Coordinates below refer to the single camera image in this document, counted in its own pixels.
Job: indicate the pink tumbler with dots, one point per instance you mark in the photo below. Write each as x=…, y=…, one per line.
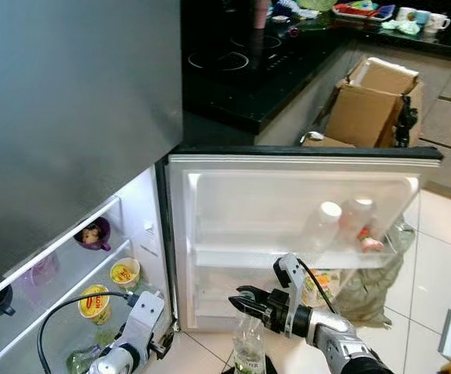
x=260, y=12

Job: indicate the purple cup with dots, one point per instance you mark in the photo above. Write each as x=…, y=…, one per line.
x=94, y=234

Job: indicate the black tool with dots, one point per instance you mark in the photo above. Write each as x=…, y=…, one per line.
x=406, y=121

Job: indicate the grey green woven sack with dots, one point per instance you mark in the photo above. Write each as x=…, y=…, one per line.
x=377, y=280

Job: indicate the light green cloth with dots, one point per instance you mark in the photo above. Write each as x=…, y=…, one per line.
x=400, y=27

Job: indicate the open cardboard box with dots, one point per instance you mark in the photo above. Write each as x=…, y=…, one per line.
x=373, y=109

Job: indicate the red tray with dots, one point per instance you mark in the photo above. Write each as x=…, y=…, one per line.
x=361, y=9

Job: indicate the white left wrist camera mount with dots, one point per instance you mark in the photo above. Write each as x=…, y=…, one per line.
x=143, y=315

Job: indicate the clear capped bottle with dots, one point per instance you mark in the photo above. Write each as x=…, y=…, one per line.
x=357, y=222

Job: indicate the clear bottle white cap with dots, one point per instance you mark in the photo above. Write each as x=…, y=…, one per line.
x=325, y=226

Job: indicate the yellow green juice carton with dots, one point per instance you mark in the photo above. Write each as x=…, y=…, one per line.
x=325, y=287

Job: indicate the translucent purple container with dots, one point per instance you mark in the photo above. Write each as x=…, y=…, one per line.
x=42, y=273

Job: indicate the small red packet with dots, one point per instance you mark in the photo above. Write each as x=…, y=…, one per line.
x=371, y=243

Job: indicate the green plastic basket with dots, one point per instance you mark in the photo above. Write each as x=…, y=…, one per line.
x=318, y=4

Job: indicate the yellow noodle cup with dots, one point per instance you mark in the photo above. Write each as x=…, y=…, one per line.
x=94, y=304
x=125, y=273

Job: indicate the light blue mug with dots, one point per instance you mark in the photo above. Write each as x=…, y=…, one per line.
x=421, y=17

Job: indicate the white mug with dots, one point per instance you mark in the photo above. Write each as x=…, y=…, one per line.
x=438, y=22
x=405, y=15

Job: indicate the grey cabinet black countertop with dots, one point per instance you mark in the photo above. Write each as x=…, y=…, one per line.
x=287, y=70

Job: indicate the clear bottle green label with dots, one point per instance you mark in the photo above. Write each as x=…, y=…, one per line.
x=248, y=347

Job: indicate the silver fridge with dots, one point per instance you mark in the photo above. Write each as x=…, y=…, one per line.
x=69, y=101

